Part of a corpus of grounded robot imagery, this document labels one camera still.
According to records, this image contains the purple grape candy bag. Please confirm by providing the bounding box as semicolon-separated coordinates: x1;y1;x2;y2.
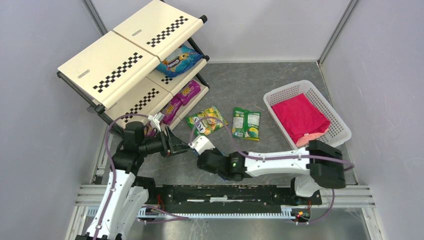
144;125;157;138
160;97;183;125

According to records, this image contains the light blue Slendy bag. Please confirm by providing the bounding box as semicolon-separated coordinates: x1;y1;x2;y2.
155;44;204;78

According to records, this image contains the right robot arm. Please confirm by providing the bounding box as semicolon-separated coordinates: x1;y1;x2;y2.
189;136;348;198

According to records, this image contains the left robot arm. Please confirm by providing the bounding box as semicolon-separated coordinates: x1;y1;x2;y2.
75;121;191;240

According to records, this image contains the small green white candy bag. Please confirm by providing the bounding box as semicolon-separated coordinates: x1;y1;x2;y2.
231;107;261;141

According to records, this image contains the purple candy bag on shelf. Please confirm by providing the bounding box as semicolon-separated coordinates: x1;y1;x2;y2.
175;79;202;106

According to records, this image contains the cream tiered shelf rack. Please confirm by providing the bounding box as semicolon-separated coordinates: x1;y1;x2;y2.
57;0;209;135

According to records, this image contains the red cloth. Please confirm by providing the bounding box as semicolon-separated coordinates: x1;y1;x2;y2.
271;93;331;148

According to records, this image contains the white plastic basket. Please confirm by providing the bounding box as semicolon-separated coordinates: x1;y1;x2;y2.
263;79;352;150

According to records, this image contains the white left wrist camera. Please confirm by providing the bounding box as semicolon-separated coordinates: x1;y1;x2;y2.
147;112;165;132

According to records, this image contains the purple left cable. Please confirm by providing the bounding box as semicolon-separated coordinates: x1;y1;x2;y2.
92;113;152;240

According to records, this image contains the purple cable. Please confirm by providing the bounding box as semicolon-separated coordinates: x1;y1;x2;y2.
92;113;152;240
189;115;355;226

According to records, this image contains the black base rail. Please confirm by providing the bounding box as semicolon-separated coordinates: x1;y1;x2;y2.
147;184;323;214

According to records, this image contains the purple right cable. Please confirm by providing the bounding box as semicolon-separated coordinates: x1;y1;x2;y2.
189;115;355;226

